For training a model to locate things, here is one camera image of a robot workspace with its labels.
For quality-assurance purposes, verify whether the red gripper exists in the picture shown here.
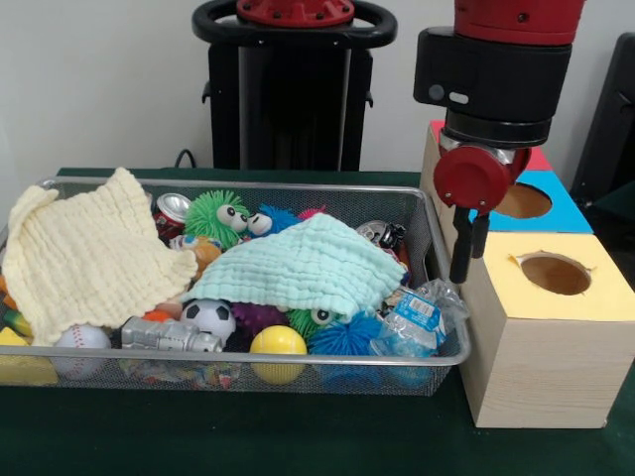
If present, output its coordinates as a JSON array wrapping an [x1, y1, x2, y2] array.
[[433, 142, 533, 285]]

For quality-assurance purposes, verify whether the clear plastic bottle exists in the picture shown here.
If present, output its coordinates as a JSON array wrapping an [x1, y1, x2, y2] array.
[[372, 280, 467, 358]]

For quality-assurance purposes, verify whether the mint green cloth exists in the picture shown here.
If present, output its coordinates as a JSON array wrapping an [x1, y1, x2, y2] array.
[[182, 212, 408, 318]]

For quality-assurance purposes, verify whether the clear mesh bin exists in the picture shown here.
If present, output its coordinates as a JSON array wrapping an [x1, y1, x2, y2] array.
[[0, 177, 473, 398]]

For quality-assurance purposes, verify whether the wooden box with three holes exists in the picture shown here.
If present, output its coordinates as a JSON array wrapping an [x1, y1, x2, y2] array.
[[420, 120, 635, 429]]

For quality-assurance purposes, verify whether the silver and black can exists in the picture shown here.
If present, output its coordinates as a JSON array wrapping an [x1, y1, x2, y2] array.
[[355, 220, 408, 251]]

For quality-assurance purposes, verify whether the blue spiky ball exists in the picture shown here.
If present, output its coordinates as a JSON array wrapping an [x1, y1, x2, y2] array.
[[308, 315, 386, 360]]

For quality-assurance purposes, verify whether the black chair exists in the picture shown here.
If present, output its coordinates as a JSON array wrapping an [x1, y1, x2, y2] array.
[[571, 33, 635, 249]]

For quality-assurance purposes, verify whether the small green spiky toy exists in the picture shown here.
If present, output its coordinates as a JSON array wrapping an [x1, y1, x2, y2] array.
[[288, 307, 343, 340]]

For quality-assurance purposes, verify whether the blue fuzzy toy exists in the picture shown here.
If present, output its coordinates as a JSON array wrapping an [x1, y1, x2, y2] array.
[[248, 204, 307, 239]]

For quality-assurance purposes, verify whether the yellow ball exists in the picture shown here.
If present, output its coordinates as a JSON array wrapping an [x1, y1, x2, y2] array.
[[249, 324, 309, 386]]

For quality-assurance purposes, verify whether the purple fuzzy toy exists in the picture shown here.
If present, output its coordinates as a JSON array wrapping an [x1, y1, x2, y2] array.
[[230, 300, 291, 338]]

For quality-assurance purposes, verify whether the green fuzzy toy with eyes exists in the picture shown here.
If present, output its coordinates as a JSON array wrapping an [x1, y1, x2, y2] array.
[[184, 189, 251, 254]]

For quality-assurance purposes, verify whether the orange plush toy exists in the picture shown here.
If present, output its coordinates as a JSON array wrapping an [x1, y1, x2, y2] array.
[[184, 235, 224, 279]]

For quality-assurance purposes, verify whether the small soccer ball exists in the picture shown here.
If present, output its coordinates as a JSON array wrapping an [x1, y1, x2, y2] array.
[[181, 297, 237, 345]]

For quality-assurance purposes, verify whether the red soda can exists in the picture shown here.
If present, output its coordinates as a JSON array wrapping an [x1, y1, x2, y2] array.
[[152, 192, 192, 244]]

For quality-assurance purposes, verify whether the silver robot toy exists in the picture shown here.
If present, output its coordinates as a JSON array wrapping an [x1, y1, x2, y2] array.
[[121, 315, 225, 354]]

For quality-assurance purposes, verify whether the pale yellow cloth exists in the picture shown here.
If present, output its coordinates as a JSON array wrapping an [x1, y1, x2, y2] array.
[[2, 167, 199, 346]]

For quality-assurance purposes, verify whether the white baseball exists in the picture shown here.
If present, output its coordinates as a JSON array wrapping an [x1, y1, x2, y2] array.
[[52, 323, 113, 383]]

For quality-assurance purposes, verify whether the yellow block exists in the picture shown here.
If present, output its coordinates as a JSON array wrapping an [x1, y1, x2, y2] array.
[[0, 327, 59, 388]]

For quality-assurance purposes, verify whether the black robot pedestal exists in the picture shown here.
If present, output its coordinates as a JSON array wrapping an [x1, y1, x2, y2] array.
[[192, 0, 399, 172]]

